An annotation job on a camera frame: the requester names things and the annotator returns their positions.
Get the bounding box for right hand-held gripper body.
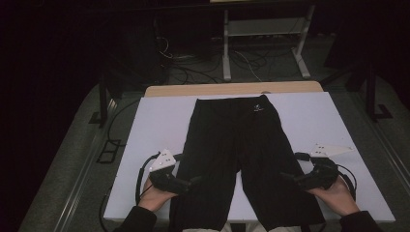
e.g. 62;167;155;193
293;143;356;191

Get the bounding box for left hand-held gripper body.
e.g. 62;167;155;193
148;148;191;195

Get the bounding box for black pants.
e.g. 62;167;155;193
168;94;327;232

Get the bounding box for person's left hand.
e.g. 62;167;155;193
137;176;179;214

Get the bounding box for person's right hand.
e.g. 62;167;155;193
305;175;361;218

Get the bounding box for white table cover sheet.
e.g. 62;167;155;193
102;92;396;224

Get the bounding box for black metal stand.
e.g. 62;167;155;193
88;76;118;129
344;62;395;123

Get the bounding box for white metal stand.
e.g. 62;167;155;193
221;4;316;82

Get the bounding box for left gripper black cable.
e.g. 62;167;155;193
134;152;162;206

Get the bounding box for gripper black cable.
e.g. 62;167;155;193
336;163;359;202
134;152;162;206

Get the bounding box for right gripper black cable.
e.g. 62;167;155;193
336;163;359;202

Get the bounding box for black floor frame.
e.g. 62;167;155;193
96;138;123;164

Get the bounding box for black floor cable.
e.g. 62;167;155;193
105;98;143;148

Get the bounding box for tangle of floor cables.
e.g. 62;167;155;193
156;35;301;85

